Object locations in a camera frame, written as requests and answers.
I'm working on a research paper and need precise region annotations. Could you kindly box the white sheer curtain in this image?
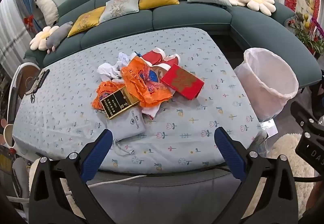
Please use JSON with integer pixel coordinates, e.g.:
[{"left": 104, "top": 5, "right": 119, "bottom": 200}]
[{"left": 0, "top": 0, "right": 33, "bottom": 70}]

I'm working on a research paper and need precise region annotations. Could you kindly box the grey plush mouse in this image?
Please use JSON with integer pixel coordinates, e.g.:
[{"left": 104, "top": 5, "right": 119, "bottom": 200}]
[{"left": 46, "top": 21, "right": 74, "bottom": 54}]

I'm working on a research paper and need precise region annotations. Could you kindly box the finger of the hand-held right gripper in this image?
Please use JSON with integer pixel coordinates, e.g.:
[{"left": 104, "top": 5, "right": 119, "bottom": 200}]
[{"left": 290, "top": 100, "right": 324, "bottom": 140}]

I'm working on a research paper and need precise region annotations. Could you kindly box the grey drawstring pouch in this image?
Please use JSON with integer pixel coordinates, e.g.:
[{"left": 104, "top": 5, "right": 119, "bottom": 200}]
[{"left": 106, "top": 108, "right": 147, "bottom": 157}]

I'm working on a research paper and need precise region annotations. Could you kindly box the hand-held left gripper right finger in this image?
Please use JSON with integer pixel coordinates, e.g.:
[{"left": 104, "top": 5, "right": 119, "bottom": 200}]
[{"left": 214, "top": 127, "right": 299, "bottom": 224}]

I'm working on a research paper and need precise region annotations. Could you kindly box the bin with white bag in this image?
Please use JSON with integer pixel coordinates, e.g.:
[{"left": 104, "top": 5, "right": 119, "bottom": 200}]
[{"left": 233, "top": 47, "right": 299, "bottom": 122}]

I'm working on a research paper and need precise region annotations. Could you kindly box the red paper cup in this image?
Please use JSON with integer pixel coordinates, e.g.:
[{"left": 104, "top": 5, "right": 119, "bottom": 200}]
[
  {"left": 157, "top": 54, "right": 181, "bottom": 71},
  {"left": 142, "top": 47, "right": 166, "bottom": 65}
]

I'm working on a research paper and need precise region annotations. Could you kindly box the white cable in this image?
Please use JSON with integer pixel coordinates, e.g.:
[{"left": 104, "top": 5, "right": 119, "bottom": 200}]
[{"left": 87, "top": 175, "right": 148, "bottom": 188}]

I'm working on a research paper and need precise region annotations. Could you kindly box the floral light blue tablecloth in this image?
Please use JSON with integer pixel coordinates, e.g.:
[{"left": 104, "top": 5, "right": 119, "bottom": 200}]
[{"left": 11, "top": 27, "right": 267, "bottom": 175}]

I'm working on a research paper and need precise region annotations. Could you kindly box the black remote control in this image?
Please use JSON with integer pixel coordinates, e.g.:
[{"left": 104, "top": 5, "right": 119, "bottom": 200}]
[{"left": 25, "top": 69, "right": 50, "bottom": 95}]

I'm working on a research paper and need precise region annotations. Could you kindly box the round wooden side table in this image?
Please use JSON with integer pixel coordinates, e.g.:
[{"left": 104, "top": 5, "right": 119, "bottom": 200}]
[{"left": 7, "top": 62, "right": 41, "bottom": 123}]

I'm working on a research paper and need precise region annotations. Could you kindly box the white printed paper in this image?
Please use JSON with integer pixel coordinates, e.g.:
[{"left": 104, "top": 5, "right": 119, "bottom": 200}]
[{"left": 118, "top": 52, "right": 138, "bottom": 68}]

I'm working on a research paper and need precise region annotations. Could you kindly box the orange plastic bag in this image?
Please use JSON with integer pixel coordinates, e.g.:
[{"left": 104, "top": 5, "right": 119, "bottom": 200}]
[
  {"left": 91, "top": 81, "right": 127, "bottom": 114},
  {"left": 120, "top": 56, "right": 174, "bottom": 108}
]

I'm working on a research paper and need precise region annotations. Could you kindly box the white plush toy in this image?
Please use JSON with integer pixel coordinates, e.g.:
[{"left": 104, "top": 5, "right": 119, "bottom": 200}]
[{"left": 32, "top": 0, "right": 59, "bottom": 26}]

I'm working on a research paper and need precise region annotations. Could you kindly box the white cloth rag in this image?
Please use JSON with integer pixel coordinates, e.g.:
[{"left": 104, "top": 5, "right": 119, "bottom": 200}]
[{"left": 97, "top": 62, "right": 124, "bottom": 82}]

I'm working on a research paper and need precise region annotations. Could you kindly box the red bow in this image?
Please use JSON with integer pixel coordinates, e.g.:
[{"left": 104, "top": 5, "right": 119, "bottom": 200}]
[{"left": 23, "top": 15, "right": 34, "bottom": 33}]

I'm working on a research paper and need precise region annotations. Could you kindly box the black and gold box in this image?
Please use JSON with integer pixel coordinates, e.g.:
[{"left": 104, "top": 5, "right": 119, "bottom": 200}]
[{"left": 99, "top": 87, "right": 139, "bottom": 120}]

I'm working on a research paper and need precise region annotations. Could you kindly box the teal sectional sofa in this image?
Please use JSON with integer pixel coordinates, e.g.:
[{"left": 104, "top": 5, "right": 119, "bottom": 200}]
[{"left": 24, "top": 0, "right": 322, "bottom": 88}]

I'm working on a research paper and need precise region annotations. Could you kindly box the red and gold box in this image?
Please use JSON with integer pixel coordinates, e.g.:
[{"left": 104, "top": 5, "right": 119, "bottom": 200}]
[{"left": 161, "top": 64, "right": 205, "bottom": 100}]

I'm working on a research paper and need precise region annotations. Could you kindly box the green potted plant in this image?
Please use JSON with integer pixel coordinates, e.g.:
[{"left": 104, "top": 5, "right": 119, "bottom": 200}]
[{"left": 289, "top": 12, "right": 324, "bottom": 55}]

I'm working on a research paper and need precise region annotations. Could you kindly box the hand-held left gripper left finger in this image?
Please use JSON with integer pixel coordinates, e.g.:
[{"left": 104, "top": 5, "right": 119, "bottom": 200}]
[{"left": 29, "top": 128, "right": 113, "bottom": 224}]

